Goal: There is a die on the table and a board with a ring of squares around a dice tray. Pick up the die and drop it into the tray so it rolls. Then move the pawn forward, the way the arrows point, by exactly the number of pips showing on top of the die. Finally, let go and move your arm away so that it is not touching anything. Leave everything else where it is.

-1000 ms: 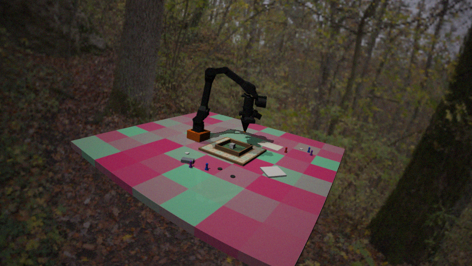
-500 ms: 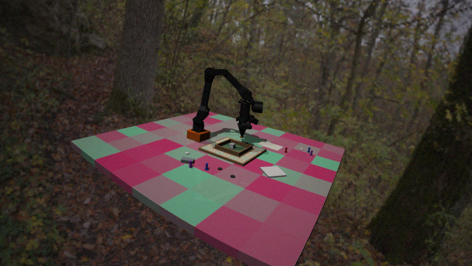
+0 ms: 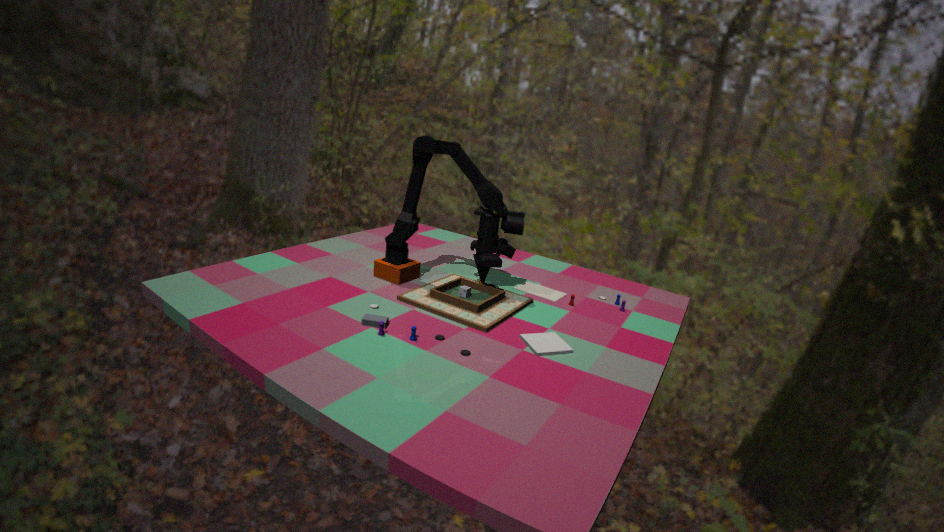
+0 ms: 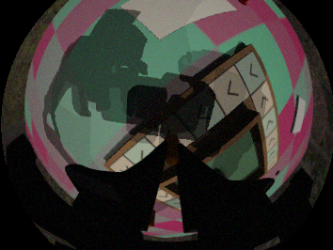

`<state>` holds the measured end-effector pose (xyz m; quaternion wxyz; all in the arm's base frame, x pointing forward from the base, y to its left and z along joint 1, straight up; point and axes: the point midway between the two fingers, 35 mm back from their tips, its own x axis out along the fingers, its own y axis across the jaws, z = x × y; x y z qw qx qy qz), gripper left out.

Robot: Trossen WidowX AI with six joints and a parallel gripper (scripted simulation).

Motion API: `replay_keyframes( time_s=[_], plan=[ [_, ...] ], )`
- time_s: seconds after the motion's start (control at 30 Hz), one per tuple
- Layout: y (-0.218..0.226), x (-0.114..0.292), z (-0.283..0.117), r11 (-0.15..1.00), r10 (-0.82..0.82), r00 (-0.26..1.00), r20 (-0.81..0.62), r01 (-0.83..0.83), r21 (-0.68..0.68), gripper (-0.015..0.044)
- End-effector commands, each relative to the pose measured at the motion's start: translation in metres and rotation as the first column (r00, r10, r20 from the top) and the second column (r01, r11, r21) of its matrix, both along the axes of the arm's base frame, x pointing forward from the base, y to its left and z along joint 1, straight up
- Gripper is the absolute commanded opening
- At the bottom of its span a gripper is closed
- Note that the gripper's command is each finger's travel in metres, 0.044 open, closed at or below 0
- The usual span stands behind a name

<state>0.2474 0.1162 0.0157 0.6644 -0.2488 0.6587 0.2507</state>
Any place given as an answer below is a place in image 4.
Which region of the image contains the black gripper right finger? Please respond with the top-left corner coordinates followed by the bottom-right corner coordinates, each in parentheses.
top-left (175, 143), bottom-right (275, 234)

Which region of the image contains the red game pawn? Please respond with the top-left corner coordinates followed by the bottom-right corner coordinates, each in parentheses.
top-left (238, 0), bottom-right (248, 5)

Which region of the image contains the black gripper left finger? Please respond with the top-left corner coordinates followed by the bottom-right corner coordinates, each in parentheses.
top-left (65, 140), bottom-right (167, 231)

